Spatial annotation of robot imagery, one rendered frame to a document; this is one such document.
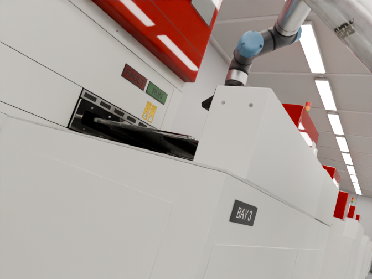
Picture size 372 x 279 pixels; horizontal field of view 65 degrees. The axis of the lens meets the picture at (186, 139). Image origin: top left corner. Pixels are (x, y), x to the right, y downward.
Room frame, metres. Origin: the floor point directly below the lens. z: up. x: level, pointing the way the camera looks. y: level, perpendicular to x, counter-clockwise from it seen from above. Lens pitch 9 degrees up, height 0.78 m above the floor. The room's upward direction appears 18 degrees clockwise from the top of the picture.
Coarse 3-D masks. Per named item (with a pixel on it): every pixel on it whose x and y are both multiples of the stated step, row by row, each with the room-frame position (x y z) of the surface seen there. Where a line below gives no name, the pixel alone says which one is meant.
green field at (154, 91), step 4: (152, 84) 1.06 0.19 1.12; (148, 88) 1.05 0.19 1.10; (152, 88) 1.07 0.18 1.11; (156, 88) 1.08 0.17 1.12; (148, 92) 1.06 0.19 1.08; (152, 92) 1.08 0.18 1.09; (156, 92) 1.09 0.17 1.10; (160, 92) 1.11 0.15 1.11; (156, 96) 1.10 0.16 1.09; (160, 96) 1.11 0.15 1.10; (164, 96) 1.13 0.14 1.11; (160, 100) 1.12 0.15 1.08; (164, 100) 1.14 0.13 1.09
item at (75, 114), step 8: (80, 104) 0.85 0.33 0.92; (88, 104) 0.87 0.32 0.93; (80, 112) 0.86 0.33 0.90; (96, 112) 0.90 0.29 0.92; (104, 112) 0.93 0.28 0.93; (72, 120) 0.85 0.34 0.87; (80, 120) 0.87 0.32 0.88; (112, 120) 0.96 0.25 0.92; (120, 120) 0.98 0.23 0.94; (72, 128) 0.86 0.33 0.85; (80, 128) 0.88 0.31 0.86; (88, 128) 0.90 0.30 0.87; (96, 136) 0.93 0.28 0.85; (104, 136) 0.95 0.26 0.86; (128, 144) 1.04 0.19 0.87
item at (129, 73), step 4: (128, 68) 0.96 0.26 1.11; (124, 72) 0.95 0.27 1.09; (128, 72) 0.96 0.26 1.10; (132, 72) 0.98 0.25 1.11; (136, 72) 0.99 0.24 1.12; (128, 76) 0.97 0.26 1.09; (132, 76) 0.98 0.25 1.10; (136, 76) 0.99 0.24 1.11; (140, 76) 1.01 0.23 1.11; (132, 80) 0.99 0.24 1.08; (136, 80) 1.00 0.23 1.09; (140, 80) 1.01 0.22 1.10; (144, 80) 1.03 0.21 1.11; (136, 84) 1.00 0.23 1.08; (140, 84) 1.02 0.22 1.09; (144, 84) 1.03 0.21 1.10
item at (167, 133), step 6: (96, 120) 0.86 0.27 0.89; (102, 120) 0.85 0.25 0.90; (108, 120) 0.84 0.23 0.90; (120, 126) 0.80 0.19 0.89; (126, 126) 0.78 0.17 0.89; (132, 126) 0.77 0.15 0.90; (138, 126) 0.76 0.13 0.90; (150, 132) 0.73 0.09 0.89; (156, 132) 0.72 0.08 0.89; (162, 132) 0.71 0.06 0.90; (168, 132) 0.70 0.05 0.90; (180, 138) 0.67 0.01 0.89; (186, 138) 0.66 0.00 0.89
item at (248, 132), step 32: (224, 96) 0.44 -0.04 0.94; (256, 96) 0.41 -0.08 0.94; (224, 128) 0.43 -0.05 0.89; (256, 128) 0.40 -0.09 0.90; (288, 128) 0.50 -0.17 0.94; (224, 160) 0.42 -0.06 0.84; (256, 160) 0.42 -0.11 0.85; (288, 160) 0.54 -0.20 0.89; (288, 192) 0.58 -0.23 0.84; (320, 192) 0.83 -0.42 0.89
